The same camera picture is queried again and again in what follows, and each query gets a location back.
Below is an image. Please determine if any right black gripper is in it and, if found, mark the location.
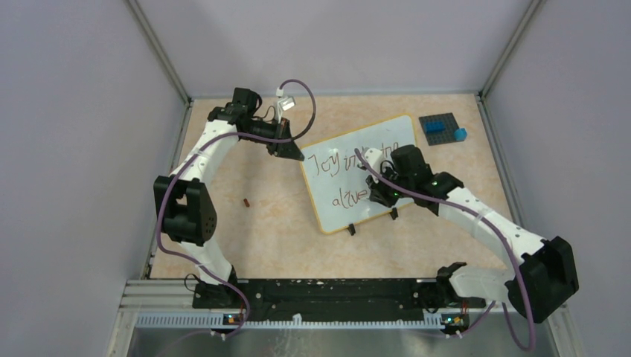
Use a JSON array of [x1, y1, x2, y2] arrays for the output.
[[367, 163, 414, 208]]

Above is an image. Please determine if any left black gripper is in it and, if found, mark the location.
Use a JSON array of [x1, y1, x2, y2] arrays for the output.
[[243, 116, 304, 161]]

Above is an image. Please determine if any yellow-framed whiteboard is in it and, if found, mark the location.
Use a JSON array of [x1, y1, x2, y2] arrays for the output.
[[301, 115, 417, 234]]

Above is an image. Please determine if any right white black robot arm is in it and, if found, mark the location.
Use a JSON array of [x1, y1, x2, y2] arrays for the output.
[[355, 145, 580, 324]]

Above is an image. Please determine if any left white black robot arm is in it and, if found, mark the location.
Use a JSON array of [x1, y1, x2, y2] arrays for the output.
[[153, 88, 304, 308]]

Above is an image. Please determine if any dark blue lego brick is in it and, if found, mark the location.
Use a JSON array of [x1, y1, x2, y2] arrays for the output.
[[424, 120, 446, 134]]

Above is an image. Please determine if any grey lego baseplate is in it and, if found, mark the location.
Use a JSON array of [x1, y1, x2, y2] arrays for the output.
[[418, 112, 460, 146]]

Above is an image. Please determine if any light blue lego brick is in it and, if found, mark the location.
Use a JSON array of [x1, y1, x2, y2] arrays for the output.
[[453, 127, 468, 142]]

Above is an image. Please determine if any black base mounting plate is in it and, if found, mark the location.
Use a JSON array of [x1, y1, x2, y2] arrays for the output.
[[192, 278, 487, 322]]

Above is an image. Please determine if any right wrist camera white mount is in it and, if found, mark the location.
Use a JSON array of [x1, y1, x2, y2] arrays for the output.
[[356, 148, 385, 174]]

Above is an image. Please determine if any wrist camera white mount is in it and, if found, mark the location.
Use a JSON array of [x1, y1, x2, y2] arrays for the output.
[[274, 87, 295, 121], [356, 148, 385, 174]]

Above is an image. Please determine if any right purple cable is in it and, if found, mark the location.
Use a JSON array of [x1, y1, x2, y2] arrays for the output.
[[354, 148, 538, 353]]

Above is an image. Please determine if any purple cable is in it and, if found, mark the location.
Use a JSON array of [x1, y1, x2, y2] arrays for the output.
[[154, 78, 318, 340], [354, 148, 538, 353]]

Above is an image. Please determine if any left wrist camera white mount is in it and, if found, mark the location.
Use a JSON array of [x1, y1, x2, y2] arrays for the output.
[[274, 87, 295, 121]]

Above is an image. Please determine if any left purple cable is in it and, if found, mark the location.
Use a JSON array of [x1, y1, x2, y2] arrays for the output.
[[154, 78, 318, 340]]

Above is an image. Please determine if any aluminium frame rail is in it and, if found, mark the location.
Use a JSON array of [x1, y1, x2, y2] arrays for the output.
[[105, 278, 576, 357]]

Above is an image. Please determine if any white cable duct strip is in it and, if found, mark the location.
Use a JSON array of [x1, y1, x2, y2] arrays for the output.
[[135, 312, 444, 329]]

